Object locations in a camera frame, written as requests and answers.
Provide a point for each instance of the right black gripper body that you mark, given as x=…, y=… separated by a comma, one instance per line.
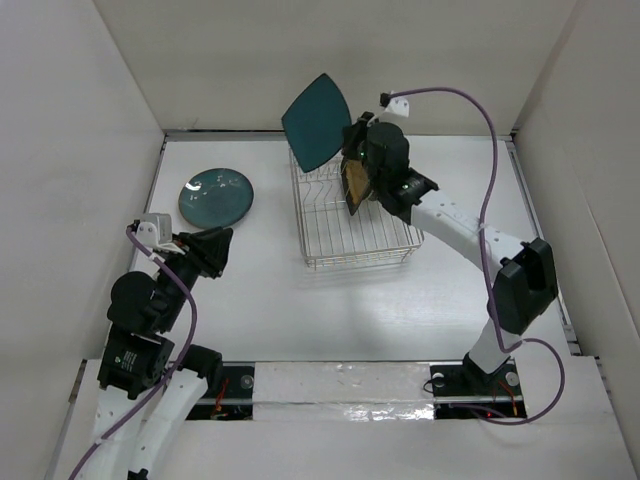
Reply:
x=375, y=182

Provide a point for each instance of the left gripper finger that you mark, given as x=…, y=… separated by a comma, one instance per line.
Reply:
x=209, y=238
x=214, y=260

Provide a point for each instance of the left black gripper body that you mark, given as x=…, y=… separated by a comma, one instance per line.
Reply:
x=187, y=265

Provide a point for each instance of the black square amber plate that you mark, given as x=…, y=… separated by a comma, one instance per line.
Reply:
x=355, y=184

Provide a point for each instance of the dark teal oval plate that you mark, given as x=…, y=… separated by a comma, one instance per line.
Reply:
x=313, y=123

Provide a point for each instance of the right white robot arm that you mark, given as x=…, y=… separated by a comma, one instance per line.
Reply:
x=521, y=275

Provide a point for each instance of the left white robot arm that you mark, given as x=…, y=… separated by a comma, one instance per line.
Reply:
x=151, y=373

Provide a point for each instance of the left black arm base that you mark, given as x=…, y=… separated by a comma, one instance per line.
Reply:
x=233, y=400

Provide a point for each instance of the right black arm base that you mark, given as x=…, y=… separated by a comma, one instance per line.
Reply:
x=458, y=395

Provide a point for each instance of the dark teal round plate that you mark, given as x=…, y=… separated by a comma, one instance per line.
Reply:
x=218, y=197

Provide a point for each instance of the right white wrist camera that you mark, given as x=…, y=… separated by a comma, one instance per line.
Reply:
x=391, y=105

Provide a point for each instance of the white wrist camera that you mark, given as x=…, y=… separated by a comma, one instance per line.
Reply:
x=391, y=105
x=154, y=231

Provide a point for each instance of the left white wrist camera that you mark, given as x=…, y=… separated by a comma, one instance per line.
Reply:
x=154, y=231

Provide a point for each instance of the silver wire dish rack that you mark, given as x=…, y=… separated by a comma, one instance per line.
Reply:
x=331, y=237

